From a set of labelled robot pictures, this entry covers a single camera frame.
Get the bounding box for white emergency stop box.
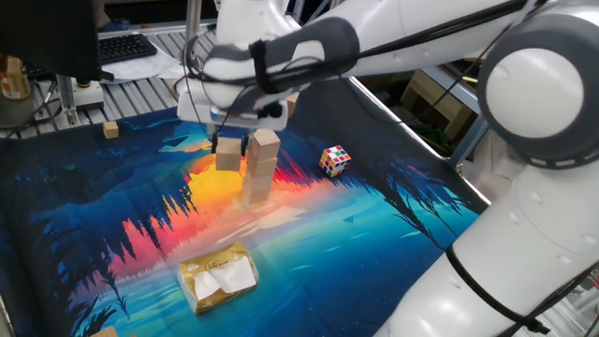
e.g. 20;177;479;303
74;78;106;113

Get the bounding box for aluminium upright post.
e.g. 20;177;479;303
184;0;203;46

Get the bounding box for aluminium table frame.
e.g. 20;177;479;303
420;65;491;169

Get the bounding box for black keyboard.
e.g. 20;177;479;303
97;32;159;66

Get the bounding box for beige storage box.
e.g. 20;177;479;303
401;69;474;141

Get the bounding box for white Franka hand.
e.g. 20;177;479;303
176;82;289;157

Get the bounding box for Rubik's cube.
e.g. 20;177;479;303
318;144;352;179

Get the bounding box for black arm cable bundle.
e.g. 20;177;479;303
180;0;599;337

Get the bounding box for large plain wooden cube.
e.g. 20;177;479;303
245;154;279;178
285;91;301;120
214;137;243;172
242;170;275;192
247;128;282;162
241;184;271;205

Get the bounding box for colourful sunset printed mat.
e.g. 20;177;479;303
0;77;490;337

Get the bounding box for black monitor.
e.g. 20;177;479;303
0;0;116;83

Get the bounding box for aluminium upright bracket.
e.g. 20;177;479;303
54;74;80;127

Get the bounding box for gold tissue pack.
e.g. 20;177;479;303
176;241;260;315

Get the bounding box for grey round container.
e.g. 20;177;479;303
0;91;37;130

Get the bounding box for white paper sheets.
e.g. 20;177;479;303
100;42;183;86

